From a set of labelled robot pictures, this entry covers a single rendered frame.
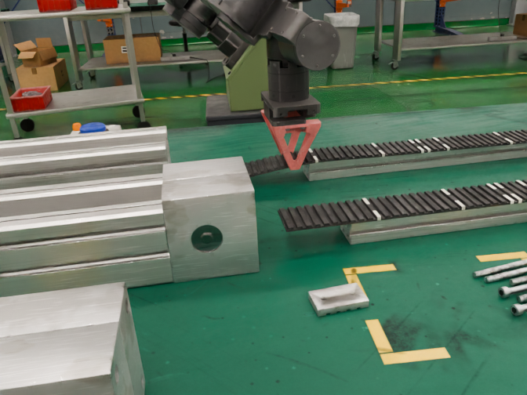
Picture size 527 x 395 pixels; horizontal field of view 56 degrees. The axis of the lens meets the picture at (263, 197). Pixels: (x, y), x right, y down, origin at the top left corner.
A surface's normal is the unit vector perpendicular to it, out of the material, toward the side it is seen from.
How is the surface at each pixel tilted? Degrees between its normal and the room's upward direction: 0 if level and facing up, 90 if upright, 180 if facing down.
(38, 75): 89
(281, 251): 0
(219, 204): 90
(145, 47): 90
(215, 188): 0
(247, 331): 0
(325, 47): 90
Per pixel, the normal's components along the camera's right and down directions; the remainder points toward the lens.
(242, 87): 0.12, 0.42
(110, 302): -0.05, -0.90
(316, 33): 0.33, 0.38
